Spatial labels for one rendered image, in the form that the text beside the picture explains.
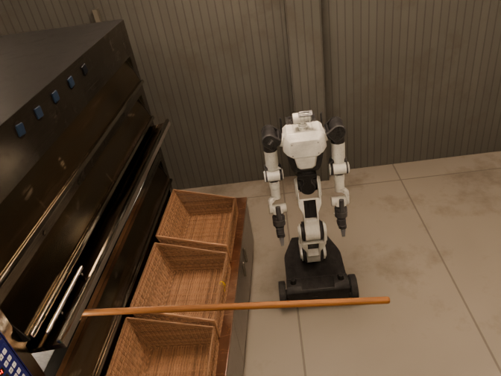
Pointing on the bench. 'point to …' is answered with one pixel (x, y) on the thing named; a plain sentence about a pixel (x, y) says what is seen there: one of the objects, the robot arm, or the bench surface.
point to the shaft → (238, 306)
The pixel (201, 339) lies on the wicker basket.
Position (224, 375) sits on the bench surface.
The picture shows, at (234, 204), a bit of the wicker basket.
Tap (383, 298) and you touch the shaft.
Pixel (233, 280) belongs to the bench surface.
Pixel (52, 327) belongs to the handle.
